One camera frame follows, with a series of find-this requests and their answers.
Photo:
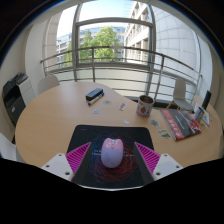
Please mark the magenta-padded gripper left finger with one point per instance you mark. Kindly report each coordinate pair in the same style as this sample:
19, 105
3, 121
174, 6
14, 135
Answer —
56, 165

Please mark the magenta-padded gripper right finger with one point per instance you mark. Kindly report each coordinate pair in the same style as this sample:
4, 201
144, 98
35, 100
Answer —
166, 165

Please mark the pink and lilac computer mouse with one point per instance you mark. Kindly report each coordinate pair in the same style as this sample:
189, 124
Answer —
112, 153

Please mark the black mouse pad, red-blue print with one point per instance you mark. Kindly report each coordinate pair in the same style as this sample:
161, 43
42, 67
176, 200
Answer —
100, 133

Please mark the yellow sticker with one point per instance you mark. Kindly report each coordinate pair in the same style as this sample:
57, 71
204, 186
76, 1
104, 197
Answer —
164, 133

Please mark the red and black magazine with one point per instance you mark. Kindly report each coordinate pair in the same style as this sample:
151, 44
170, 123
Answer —
180, 124

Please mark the round dark-rimmed sticker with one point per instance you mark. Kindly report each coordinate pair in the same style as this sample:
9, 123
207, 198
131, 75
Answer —
154, 123

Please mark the small white square sticker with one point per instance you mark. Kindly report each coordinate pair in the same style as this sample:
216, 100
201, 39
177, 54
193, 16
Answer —
126, 122

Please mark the small blue sticker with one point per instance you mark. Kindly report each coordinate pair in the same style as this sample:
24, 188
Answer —
96, 111

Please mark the small white rectangular sticker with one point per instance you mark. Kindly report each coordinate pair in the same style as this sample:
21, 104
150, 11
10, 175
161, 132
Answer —
123, 106

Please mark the blue marker pen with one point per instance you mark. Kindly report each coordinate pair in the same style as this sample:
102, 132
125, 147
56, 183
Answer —
96, 99

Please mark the black upright tablet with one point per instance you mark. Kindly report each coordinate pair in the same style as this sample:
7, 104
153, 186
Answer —
206, 99

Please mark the black and white office printer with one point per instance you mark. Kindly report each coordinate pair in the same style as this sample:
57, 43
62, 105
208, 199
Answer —
15, 98

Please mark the black whiteboard eraser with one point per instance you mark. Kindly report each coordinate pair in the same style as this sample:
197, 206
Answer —
94, 94

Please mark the round pale sticker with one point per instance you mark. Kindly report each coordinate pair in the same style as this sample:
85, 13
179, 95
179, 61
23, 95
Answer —
107, 102

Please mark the grey metal railing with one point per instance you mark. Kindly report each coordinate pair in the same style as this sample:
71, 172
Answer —
93, 48

